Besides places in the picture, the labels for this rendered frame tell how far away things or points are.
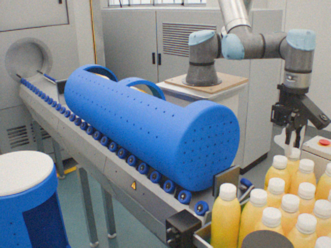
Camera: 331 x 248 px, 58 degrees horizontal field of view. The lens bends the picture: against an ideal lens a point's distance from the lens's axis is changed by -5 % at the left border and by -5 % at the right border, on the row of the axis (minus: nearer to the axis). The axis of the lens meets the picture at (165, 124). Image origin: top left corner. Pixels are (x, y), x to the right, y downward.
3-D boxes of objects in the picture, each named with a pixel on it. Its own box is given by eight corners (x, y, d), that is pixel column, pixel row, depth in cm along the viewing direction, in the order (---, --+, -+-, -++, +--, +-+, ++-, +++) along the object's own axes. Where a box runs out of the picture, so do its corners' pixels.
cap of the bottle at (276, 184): (286, 191, 74) (287, 185, 73) (271, 192, 74) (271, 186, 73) (281, 183, 77) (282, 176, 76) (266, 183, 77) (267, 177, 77)
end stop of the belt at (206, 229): (281, 184, 101) (282, 176, 100) (283, 185, 101) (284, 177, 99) (192, 240, 79) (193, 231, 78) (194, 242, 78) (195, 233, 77)
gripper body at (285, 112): (283, 118, 94) (287, 80, 90) (308, 126, 88) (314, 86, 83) (269, 124, 90) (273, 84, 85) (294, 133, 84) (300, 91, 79)
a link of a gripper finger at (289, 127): (289, 141, 89) (296, 113, 87) (294, 143, 88) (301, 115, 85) (281, 143, 86) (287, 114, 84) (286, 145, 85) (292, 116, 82)
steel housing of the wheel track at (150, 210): (55, 111, 274) (49, 74, 261) (251, 256, 113) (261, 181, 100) (23, 119, 258) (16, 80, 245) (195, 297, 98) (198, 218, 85)
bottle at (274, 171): (275, 207, 98) (283, 155, 90) (287, 221, 91) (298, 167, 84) (255, 212, 96) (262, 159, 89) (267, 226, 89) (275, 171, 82)
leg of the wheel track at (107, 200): (114, 232, 217) (103, 155, 193) (118, 236, 213) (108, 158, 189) (106, 235, 214) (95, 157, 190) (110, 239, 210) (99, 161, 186)
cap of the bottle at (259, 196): (246, 199, 71) (247, 192, 71) (255, 192, 74) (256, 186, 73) (260, 206, 69) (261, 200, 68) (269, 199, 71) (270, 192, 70)
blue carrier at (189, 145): (113, 113, 173) (114, 62, 164) (234, 179, 108) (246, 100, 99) (64, 121, 156) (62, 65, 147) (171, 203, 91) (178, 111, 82)
